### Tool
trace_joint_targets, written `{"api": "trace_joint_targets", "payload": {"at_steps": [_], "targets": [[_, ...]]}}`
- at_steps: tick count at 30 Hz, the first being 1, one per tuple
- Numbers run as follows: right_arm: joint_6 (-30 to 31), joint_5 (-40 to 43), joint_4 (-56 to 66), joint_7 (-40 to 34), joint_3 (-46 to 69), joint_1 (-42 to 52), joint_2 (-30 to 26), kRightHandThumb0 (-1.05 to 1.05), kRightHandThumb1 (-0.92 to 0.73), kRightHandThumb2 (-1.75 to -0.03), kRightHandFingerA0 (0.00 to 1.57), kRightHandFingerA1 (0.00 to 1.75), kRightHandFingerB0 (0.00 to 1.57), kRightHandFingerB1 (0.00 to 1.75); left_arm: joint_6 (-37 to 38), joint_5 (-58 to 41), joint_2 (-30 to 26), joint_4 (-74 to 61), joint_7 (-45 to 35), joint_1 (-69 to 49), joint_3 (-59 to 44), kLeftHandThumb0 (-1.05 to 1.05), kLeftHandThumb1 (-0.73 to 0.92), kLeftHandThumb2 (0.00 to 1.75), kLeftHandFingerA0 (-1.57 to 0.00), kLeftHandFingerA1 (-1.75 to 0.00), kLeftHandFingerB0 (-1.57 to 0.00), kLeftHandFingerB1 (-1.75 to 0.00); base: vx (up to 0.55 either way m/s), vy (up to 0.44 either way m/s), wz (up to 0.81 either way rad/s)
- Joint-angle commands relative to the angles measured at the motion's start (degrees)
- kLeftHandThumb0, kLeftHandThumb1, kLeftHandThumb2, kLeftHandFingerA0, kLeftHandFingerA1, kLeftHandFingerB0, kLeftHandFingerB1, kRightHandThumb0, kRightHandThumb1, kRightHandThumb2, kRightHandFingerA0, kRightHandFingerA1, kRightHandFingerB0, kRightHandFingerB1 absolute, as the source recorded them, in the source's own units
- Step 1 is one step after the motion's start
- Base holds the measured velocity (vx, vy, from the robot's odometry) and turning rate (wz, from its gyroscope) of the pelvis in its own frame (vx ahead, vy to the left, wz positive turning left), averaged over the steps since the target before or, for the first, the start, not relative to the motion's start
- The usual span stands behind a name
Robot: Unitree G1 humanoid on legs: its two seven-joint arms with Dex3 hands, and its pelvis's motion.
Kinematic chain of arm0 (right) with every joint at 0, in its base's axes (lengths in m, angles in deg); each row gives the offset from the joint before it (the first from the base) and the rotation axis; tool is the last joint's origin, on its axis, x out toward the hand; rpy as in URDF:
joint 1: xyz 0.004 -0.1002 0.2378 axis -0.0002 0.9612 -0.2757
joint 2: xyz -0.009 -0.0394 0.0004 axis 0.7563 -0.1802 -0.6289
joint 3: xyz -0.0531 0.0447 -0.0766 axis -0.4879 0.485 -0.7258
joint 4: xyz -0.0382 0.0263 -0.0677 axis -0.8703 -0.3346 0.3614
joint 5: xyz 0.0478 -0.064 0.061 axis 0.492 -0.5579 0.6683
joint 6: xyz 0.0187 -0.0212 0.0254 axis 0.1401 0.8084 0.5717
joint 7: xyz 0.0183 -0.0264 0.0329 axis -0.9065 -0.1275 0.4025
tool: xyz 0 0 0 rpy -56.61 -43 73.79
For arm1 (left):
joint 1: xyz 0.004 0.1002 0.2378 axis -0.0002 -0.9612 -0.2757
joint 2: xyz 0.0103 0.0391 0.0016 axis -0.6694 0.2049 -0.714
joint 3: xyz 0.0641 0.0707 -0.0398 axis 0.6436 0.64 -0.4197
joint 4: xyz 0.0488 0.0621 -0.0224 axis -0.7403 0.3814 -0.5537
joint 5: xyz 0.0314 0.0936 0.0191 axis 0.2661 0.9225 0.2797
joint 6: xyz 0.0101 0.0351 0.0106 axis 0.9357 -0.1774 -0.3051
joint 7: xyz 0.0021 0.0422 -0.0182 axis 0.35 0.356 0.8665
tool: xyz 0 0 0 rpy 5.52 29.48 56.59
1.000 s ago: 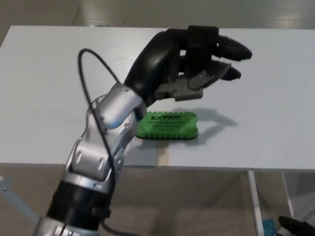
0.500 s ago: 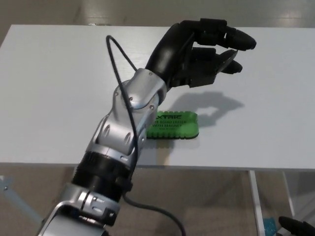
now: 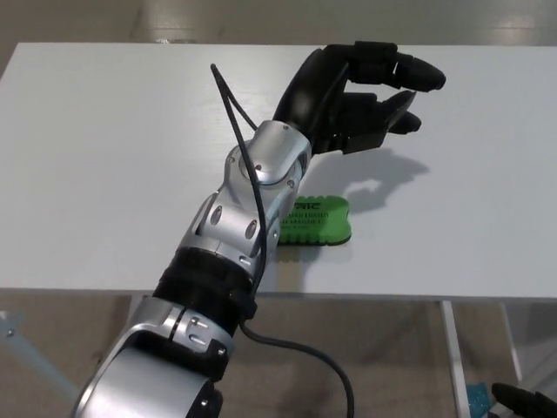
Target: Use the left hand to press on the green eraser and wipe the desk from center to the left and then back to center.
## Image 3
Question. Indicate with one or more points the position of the light blue metal beam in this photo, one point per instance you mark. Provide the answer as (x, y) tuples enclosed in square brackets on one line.
[(30, 348)]

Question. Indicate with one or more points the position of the green whiteboard eraser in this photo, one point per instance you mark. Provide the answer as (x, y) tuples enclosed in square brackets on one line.
[(324, 222)]

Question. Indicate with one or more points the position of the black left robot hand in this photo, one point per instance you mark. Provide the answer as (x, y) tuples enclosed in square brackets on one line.
[(313, 96)]

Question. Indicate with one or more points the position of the white metal table leg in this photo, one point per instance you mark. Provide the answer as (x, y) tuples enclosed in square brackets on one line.
[(511, 344), (454, 361)]

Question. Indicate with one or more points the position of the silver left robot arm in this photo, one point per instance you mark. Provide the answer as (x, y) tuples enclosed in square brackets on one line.
[(226, 226)]

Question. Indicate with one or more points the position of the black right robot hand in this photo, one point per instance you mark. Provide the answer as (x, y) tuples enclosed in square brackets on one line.
[(531, 402)]

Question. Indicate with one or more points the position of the teal textured object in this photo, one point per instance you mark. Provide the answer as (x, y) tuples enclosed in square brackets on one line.
[(481, 400)]

